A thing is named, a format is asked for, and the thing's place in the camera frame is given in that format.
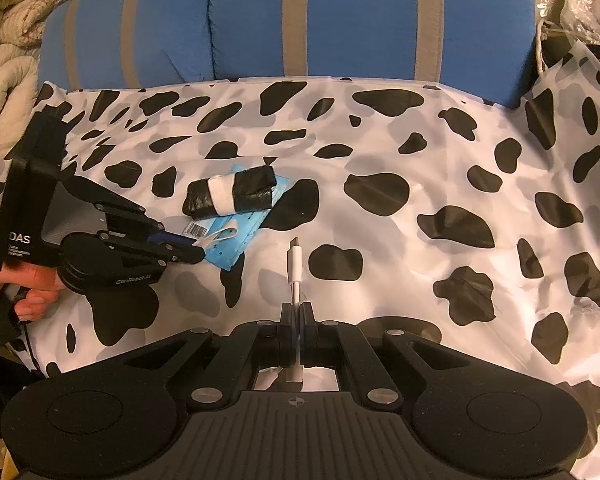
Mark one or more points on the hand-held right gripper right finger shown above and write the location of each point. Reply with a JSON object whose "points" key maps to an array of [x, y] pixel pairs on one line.
{"points": [[306, 330]]}

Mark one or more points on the beige quilt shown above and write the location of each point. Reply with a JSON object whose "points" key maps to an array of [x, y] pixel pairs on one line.
{"points": [[10, 70]]}

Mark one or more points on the cow print bed sheet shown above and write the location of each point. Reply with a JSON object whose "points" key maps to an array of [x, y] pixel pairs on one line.
{"points": [[405, 135]]}

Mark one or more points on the black and white cloth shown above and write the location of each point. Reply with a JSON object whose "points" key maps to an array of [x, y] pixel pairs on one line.
{"points": [[250, 187]]}

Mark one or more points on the blue grey striped pillow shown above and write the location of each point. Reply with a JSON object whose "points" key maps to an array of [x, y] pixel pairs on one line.
{"points": [[95, 35], [360, 20]]}

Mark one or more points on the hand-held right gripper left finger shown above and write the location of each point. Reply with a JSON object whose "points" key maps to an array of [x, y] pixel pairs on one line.
{"points": [[290, 327]]}

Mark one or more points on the person's left hand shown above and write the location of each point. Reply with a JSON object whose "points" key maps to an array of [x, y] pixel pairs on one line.
{"points": [[32, 277]]}

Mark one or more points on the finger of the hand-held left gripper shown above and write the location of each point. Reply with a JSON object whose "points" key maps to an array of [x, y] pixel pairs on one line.
{"points": [[130, 210], [180, 255]]}

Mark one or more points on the blue packet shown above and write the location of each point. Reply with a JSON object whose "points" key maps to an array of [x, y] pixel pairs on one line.
{"points": [[230, 250]]}

